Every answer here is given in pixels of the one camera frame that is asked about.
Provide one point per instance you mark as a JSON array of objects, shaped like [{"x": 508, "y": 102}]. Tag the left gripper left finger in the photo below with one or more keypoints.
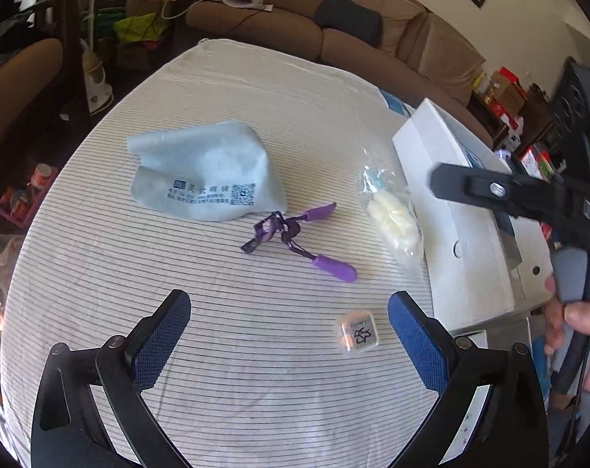
[{"x": 67, "y": 429}]

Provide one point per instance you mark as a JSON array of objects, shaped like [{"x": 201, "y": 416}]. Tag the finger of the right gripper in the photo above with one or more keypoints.
[{"x": 517, "y": 195}]

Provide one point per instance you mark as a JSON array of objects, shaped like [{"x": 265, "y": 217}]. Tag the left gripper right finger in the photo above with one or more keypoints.
[{"x": 510, "y": 431}]

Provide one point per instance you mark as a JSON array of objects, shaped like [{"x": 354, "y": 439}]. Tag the clear bag of cotton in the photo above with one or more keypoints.
[{"x": 385, "y": 198}]

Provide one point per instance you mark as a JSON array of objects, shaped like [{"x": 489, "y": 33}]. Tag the small clear plastic case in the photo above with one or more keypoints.
[{"x": 356, "y": 332}]

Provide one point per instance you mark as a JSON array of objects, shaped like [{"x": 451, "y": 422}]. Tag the light blue lens cloth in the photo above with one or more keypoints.
[{"x": 212, "y": 173}]

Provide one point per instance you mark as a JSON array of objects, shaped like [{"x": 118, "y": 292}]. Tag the right bare hand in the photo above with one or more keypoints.
[{"x": 576, "y": 315}]

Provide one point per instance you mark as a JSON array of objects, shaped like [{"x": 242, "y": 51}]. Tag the white cardboard storage box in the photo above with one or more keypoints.
[{"x": 481, "y": 266}]

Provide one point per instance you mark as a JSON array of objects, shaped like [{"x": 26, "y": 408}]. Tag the blue oral-b box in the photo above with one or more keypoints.
[{"x": 397, "y": 105}]

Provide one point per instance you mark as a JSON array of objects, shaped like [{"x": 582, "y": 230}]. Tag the pink basket with bottles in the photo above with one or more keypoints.
[{"x": 19, "y": 205}]

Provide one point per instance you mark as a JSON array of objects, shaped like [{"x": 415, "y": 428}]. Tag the white striped tablecloth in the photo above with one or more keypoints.
[{"x": 258, "y": 378}]

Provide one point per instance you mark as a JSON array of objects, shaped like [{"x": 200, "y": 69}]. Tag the dark blue cushion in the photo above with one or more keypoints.
[{"x": 352, "y": 19}]

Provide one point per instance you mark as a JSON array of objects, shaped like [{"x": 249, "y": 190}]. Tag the brown sofa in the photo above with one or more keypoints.
[{"x": 398, "y": 45}]

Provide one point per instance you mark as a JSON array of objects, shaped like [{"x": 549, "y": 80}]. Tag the white iron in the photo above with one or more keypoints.
[{"x": 98, "y": 91}]

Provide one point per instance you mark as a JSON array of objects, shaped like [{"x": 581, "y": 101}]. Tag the brown wooden chair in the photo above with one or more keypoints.
[{"x": 45, "y": 76}]

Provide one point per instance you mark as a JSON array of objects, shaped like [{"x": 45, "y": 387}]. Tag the yellow green bag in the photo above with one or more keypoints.
[{"x": 138, "y": 29}]

